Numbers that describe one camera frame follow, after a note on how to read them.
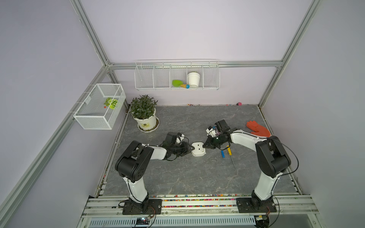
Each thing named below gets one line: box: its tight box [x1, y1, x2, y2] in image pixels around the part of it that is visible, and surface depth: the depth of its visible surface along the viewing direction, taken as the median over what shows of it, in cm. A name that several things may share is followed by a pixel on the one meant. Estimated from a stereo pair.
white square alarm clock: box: [191, 142, 207, 157], surface depth 93 cm
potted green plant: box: [128, 94, 160, 133], surface depth 97 cm
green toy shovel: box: [172, 79, 191, 89], surface depth 101 cm
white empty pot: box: [187, 71, 201, 88], surface depth 94 cm
